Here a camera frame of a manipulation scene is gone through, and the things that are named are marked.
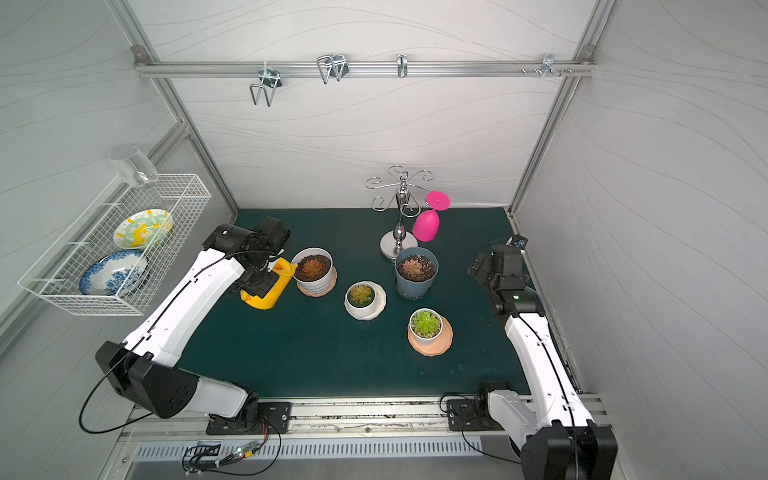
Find yellow watering can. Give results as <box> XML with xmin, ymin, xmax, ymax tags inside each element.
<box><xmin>240</xmin><ymin>258</ymin><xmax>298</xmax><ymax>310</ymax></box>

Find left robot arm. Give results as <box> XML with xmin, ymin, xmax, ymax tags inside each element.
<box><xmin>96</xmin><ymin>217</ymin><xmax>296</xmax><ymax>435</ymax></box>

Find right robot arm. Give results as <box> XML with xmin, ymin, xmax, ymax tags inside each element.
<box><xmin>468</xmin><ymin>236</ymin><xmax>618</xmax><ymax>479</ymax></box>

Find white pot red succulent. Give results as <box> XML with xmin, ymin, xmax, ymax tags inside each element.
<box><xmin>291</xmin><ymin>247</ymin><xmax>334</xmax><ymax>282</ymax></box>

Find blue-grey pot pink succulent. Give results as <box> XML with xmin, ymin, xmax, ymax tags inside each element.
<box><xmin>394</xmin><ymin>247</ymin><xmax>439</xmax><ymax>300</ymax></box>

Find white pot green succulent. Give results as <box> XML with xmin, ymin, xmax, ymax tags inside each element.
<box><xmin>409</xmin><ymin>308</ymin><xmax>443</xmax><ymax>345</ymax></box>

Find small white pot succulent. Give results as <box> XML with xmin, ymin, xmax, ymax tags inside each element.
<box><xmin>344</xmin><ymin>281</ymin><xmax>386</xmax><ymax>321</ymax></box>

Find blue bowl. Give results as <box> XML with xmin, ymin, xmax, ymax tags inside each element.
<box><xmin>524</xmin><ymin>286</ymin><xmax>540</xmax><ymax>302</ymax></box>

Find terracotta saucer back left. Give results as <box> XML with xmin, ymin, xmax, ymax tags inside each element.
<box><xmin>296</xmin><ymin>267</ymin><xmax>338</xmax><ymax>298</ymax></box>

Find pink wine glass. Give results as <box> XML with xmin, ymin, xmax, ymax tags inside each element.
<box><xmin>412</xmin><ymin>191</ymin><xmax>451</xmax><ymax>242</ymax></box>

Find silver glass hanger stand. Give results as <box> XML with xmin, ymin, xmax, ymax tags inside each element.
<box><xmin>365</xmin><ymin>165</ymin><xmax>434</xmax><ymax>263</ymax></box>

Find yellow green patterned plate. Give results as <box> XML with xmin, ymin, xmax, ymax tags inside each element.
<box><xmin>113</xmin><ymin>209</ymin><xmax>174</xmax><ymax>250</ymax></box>

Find green table mat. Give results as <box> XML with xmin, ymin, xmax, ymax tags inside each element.
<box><xmin>179</xmin><ymin>207</ymin><xmax>528</xmax><ymax>398</ymax></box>

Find clear glass cup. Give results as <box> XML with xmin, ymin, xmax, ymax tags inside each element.
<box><xmin>108</xmin><ymin>144</ymin><xmax>159</xmax><ymax>188</ymax></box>

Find metal double hook left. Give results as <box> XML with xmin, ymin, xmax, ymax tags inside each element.
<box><xmin>249</xmin><ymin>62</ymin><xmax>282</xmax><ymax>107</ymax></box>

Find metal double hook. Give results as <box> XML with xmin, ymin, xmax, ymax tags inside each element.
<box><xmin>316</xmin><ymin>54</ymin><xmax>349</xmax><ymax>84</ymax></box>
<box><xmin>249</xmin><ymin>62</ymin><xmax>282</xmax><ymax>107</ymax></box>

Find blue white patterned plate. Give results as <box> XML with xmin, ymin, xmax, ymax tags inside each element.
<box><xmin>79</xmin><ymin>249</ymin><xmax>149</xmax><ymax>296</ymax></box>

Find metal double hook middle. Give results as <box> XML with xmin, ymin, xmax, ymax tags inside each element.
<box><xmin>316</xmin><ymin>54</ymin><xmax>349</xmax><ymax>84</ymax></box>

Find metal hook right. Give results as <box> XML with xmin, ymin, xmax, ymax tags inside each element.
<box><xmin>519</xmin><ymin>54</ymin><xmax>574</xmax><ymax>78</ymax></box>

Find small metal hook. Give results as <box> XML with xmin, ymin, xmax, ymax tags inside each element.
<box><xmin>396</xmin><ymin>54</ymin><xmax>408</xmax><ymax>79</ymax></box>

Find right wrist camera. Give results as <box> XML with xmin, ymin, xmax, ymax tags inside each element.
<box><xmin>506</xmin><ymin>234</ymin><xmax>528</xmax><ymax>251</ymax></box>

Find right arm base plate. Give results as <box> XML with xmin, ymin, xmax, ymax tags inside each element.
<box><xmin>441</xmin><ymin>397</ymin><xmax>502</xmax><ymax>432</ymax></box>

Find white wire basket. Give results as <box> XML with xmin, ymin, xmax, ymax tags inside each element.
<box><xmin>18</xmin><ymin>174</ymin><xmax>211</xmax><ymax>316</ymax></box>

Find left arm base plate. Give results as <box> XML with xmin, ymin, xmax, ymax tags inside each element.
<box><xmin>205</xmin><ymin>400</ymin><xmax>292</xmax><ymax>436</ymax></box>

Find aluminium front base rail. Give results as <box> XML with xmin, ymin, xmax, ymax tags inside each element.
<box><xmin>119</xmin><ymin>393</ymin><xmax>614</xmax><ymax>443</ymax></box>

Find aluminium wall rail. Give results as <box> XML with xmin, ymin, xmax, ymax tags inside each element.
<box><xmin>135</xmin><ymin>58</ymin><xmax>597</xmax><ymax>80</ymax></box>

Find cable bundle with board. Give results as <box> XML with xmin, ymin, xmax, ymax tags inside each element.
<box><xmin>181</xmin><ymin>413</ymin><xmax>284</xmax><ymax>476</ymax></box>

